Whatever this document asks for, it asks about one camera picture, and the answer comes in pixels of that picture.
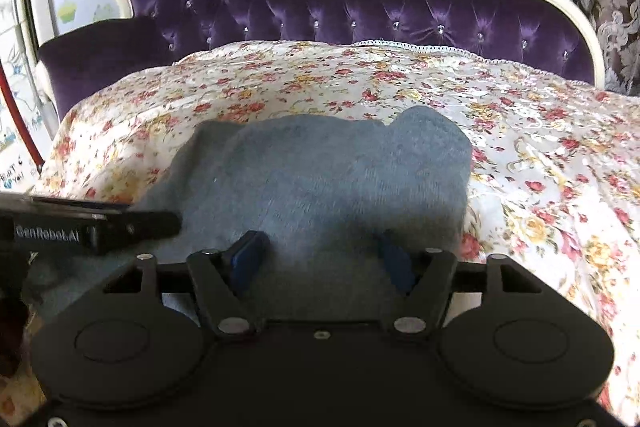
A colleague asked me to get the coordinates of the grey argyle sweater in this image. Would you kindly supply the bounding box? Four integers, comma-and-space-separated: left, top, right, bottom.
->
29, 104, 474, 323

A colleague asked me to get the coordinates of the red stick vacuum cleaner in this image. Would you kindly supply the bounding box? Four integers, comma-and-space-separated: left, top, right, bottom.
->
0, 65, 44, 172

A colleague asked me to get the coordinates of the floral bed sheet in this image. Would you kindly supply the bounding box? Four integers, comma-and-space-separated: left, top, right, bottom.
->
0, 38, 640, 425

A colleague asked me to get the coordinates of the purple tufted chaise sofa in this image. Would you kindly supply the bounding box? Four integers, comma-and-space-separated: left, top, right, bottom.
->
39, 0, 605, 114

